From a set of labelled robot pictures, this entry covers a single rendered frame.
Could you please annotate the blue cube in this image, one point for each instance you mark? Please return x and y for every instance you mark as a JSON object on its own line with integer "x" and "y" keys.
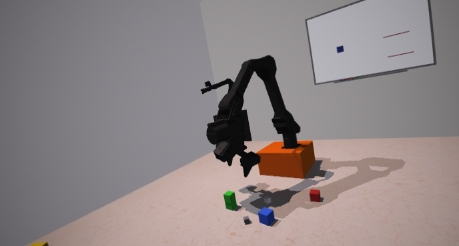
{"x": 266, "y": 216}

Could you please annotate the green block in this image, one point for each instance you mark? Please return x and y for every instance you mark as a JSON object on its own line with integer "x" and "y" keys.
{"x": 231, "y": 206}
{"x": 229, "y": 196}

